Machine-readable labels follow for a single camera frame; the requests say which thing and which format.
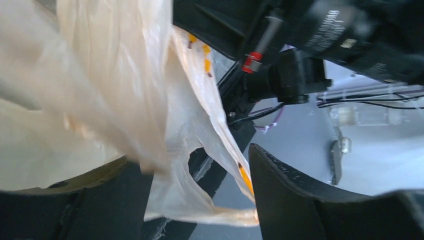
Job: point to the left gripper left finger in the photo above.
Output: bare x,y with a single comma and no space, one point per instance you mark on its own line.
106,203

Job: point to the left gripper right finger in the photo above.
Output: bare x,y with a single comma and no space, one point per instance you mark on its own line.
291,205

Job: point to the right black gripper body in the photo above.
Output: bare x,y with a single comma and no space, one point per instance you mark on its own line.
234,27

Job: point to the translucent orange plastic bag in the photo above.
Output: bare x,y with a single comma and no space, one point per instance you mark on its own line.
101,79

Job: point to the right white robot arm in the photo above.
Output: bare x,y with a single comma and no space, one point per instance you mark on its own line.
380,39

